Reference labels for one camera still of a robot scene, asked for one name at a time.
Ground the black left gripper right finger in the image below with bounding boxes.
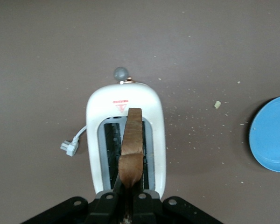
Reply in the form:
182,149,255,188
131,174,158,224

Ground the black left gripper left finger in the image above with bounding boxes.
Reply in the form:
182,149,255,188
84,172,126,224

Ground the toasted bread slice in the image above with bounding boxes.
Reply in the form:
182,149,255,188
118,107,146,224

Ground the blue plate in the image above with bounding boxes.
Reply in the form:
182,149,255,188
248,94,280,174

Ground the white toaster power plug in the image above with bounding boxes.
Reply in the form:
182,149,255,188
60,124,88,158

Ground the white two-slot toaster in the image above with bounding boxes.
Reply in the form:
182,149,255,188
84,66,167,199

